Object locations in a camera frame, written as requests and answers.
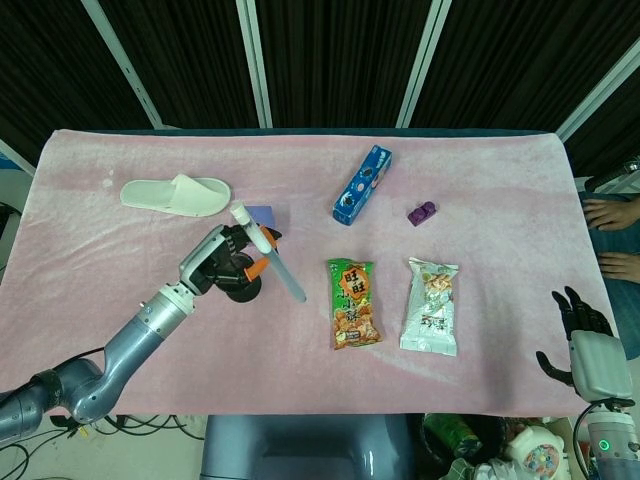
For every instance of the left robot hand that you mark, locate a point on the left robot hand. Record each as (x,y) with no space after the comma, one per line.
(202,255)

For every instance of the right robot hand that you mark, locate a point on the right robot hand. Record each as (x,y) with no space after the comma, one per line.
(600,360)

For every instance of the white test tube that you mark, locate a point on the white test tube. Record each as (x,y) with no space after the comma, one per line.
(285,272)

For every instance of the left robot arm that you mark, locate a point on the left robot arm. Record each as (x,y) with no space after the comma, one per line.
(130,345)

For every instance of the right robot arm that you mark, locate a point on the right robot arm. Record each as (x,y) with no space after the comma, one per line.
(617,450)

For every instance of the black cup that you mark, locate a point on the black cup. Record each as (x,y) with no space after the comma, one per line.
(245,294)

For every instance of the bystander bare hand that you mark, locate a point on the bystander bare hand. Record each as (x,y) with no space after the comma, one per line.
(612,214)
(622,264)

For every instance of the white slipper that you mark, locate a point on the white slipper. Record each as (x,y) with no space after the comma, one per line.
(165,197)

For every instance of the purple foam block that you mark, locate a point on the purple foam block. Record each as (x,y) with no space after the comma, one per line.
(265,215)

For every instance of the pink plush tablecloth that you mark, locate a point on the pink plush tablecloth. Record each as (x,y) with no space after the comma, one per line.
(300,375)

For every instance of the green snack bag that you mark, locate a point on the green snack bag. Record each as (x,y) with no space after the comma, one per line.
(352,305)

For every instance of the green crumpled bag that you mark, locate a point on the green crumpled bag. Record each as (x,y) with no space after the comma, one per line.
(450,437)

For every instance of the blue cookie box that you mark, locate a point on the blue cookie box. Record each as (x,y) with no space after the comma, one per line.
(362,185)

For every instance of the white snack bag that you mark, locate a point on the white snack bag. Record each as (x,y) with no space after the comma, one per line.
(431,310)

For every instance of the blue-grey robot torso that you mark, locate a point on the blue-grey robot torso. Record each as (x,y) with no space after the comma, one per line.
(300,450)

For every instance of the purple toy brick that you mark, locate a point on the purple toy brick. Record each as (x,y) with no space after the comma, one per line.
(422,214)

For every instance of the white frame post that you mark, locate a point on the white frame post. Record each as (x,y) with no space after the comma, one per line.
(125,65)
(255,65)
(424,65)
(15,156)
(600,85)

